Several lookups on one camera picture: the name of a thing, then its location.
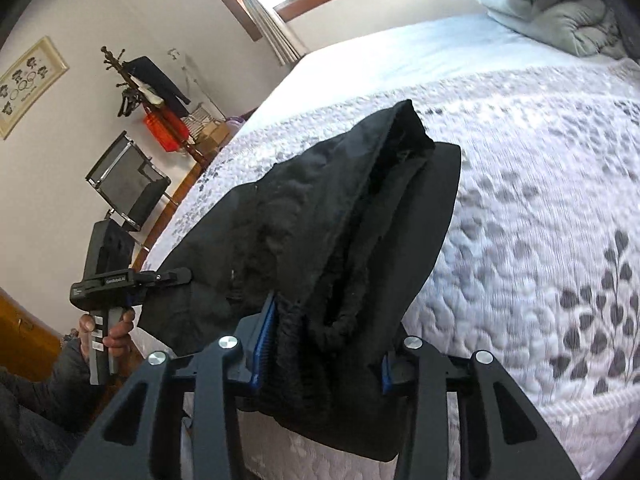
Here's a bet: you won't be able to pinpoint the framed wall picture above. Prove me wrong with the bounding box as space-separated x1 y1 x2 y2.
0 36 69 141

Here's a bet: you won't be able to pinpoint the person's dark clothing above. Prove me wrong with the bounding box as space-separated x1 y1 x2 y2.
0 365 88 480

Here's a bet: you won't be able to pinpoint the black jacket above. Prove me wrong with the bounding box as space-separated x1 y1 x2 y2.
122 56 191 118

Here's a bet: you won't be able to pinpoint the person's left forearm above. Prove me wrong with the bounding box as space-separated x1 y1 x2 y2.
20 336 128 436

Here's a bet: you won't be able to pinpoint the red bag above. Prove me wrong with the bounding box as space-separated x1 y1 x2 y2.
144 109 188 153

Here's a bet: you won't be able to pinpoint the wire rack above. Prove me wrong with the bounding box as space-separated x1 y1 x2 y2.
180 102 226 141

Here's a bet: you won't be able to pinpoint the black hanging bag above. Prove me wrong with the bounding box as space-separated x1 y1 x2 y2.
116 87 143 119

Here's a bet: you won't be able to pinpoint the cardboard box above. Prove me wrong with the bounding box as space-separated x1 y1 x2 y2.
199 122 232 155

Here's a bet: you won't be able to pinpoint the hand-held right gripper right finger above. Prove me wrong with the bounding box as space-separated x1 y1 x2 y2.
380 335 583 480

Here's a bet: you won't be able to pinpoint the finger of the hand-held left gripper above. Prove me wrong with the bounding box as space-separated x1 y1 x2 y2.
150 267 194 287

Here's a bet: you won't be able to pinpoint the black mesh chair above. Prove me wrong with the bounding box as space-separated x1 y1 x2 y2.
85 131 171 233

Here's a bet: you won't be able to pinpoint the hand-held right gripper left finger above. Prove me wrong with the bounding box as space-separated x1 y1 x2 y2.
60 292 278 480

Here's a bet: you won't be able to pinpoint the wooden coat rack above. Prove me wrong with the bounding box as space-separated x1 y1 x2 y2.
100 46 208 166

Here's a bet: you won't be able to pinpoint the white leaf-patterned mattress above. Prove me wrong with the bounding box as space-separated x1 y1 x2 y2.
140 12 640 480

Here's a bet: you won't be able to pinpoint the beige curtain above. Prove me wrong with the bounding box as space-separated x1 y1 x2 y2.
215 0 307 67

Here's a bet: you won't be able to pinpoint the grey duvet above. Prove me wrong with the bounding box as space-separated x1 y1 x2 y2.
507 0 633 58

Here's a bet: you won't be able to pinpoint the person's left hand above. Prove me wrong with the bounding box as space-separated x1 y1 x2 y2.
77 307 137 368

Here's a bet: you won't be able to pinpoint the black pants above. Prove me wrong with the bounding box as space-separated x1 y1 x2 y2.
135 99 463 463

